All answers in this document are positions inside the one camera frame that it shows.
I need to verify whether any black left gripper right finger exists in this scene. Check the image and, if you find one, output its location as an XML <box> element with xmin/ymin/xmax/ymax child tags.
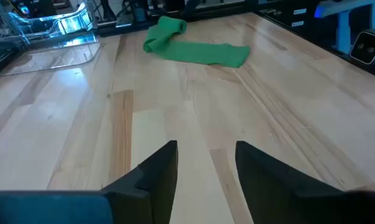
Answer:
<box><xmin>235</xmin><ymin>140</ymin><xmax>375</xmax><ymax>224</ymax></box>

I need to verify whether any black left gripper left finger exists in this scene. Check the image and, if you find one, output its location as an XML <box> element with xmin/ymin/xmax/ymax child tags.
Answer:
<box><xmin>101</xmin><ymin>140</ymin><xmax>178</xmax><ymax>224</ymax></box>

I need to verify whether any green elastic bandage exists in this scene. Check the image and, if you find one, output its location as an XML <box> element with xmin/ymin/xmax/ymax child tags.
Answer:
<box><xmin>142</xmin><ymin>16</ymin><xmax>251</xmax><ymax>68</ymax></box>

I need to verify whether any black drawer cabinet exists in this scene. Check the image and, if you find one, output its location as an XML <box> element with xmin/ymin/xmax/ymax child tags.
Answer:
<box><xmin>257</xmin><ymin>0</ymin><xmax>320</xmax><ymax>37</ymax></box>

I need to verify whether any blue stand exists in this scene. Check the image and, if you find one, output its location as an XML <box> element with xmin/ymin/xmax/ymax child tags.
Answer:
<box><xmin>313</xmin><ymin>0</ymin><xmax>375</xmax><ymax>55</ymax></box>

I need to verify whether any clear plastic zip bag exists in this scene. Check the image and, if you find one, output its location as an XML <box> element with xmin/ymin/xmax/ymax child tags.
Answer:
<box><xmin>0</xmin><ymin>0</ymin><xmax>104</xmax><ymax>77</ymax></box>

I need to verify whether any small silver camera box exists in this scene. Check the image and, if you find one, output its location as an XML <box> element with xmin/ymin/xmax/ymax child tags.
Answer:
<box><xmin>348</xmin><ymin>29</ymin><xmax>375</xmax><ymax>65</ymax></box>

